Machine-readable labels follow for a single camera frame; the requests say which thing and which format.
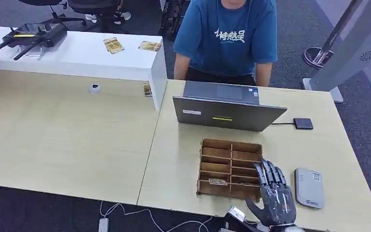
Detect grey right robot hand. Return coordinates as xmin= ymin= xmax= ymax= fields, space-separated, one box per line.
xmin=245 ymin=159 xmax=297 ymax=228

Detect yellow printed card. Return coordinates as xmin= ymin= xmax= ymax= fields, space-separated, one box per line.
xmin=138 ymin=41 xmax=162 ymax=53

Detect grey flat device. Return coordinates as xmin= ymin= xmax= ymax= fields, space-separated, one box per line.
xmin=294 ymin=167 xmax=325 ymax=210

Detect wooden compartment box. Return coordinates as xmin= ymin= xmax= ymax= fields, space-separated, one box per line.
xmin=196 ymin=138 xmax=264 ymax=203

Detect card in wooden box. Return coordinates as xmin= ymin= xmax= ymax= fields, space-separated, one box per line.
xmin=208 ymin=177 xmax=228 ymax=187

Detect black usb hub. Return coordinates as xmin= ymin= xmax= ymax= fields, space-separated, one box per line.
xmin=293 ymin=117 xmax=314 ymax=131

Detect grey laptop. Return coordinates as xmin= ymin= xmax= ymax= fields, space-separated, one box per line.
xmin=172 ymin=80 xmax=288 ymax=132

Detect round stanchion base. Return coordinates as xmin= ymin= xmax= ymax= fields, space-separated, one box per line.
xmin=303 ymin=47 xmax=334 ymax=70

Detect person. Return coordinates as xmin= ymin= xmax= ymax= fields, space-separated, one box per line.
xmin=172 ymin=0 xmax=278 ymax=87

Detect grey standing panel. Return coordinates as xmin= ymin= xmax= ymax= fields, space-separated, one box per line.
xmin=302 ymin=0 xmax=371 ymax=104

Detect white power strip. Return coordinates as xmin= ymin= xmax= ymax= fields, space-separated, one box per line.
xmin=98 ymin=217 xmax=110 ymax=232

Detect metal stanchion pole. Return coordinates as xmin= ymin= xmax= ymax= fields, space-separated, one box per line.
xmin=313 ymin=0 xmax=364 ymax=65

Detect yellow card pair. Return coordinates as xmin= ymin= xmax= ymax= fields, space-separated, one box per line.
xmin=103 ymin=37 xmax=125 ymax=55

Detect white shoes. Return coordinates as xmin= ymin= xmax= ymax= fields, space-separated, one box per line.
xmin=85 ymin=11 xmax=132 ymax=25

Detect white desk riser shelf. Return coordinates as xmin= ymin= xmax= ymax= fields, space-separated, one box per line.
xmin=0 ymin=25 xmax=168 ymax=112

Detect black office chair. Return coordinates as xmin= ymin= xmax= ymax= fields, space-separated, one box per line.
xmin=67 ymin=0 xmax=125 ymax=33
xmin=18 ymin=0 xmax=87 ymax=27

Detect clear controller stand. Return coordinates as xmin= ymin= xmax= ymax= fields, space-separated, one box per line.
xmin=19 ymin=45 xmax=44 ymax=58

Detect black remote controller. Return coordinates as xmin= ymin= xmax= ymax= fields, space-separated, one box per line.
xmin=0 ymin=22 xmax=69 ymax=61

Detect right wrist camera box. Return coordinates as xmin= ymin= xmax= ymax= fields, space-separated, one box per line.
xmin=226 ymin=205 xmax=247 ymax=223

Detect white floor cable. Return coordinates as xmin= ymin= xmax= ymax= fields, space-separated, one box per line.
xmin=100 ymin=201 xmax=214 ymax=232

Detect black equipment frame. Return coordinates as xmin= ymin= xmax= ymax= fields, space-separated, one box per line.
xmin=158 ymin=0 xmax=186 ymax=37

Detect white desk cable grommet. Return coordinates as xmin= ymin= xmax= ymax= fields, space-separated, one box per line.
xmin=87 ymin=83 xmax=102 ymax=95

